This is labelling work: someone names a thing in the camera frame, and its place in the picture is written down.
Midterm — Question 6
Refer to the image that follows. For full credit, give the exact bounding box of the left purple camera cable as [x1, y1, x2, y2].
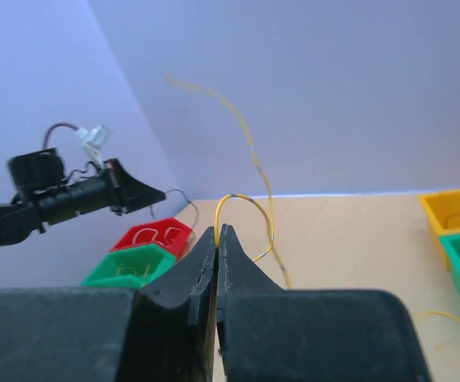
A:
[42, 123, 80, 150]

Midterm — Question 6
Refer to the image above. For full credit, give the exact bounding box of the red plastic bin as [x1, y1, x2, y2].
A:
[111, 217, 193, 261]

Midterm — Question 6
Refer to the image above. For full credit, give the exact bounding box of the dark brown wire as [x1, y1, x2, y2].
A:
[149, 188, 201, 228]

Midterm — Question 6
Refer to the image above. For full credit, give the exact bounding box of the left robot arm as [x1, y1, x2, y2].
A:
[0, 148, 166, 247]

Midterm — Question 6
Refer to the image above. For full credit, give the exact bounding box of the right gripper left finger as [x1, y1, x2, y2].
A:
[0, 228, 216, 381]

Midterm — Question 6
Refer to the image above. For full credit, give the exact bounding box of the yellow plastic bin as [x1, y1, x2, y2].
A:
[419, 189, 460, 271]

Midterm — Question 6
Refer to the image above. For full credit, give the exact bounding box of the white wire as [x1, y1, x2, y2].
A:
[132, 226, 183, 246]

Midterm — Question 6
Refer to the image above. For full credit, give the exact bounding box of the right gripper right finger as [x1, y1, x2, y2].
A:
[216, 224, 431, 381]

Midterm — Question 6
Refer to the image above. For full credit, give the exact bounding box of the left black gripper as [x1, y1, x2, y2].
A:
[97, 158, 166, 215]

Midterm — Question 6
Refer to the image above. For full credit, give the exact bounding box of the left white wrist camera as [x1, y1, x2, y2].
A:
[76, 125, 112, 169]

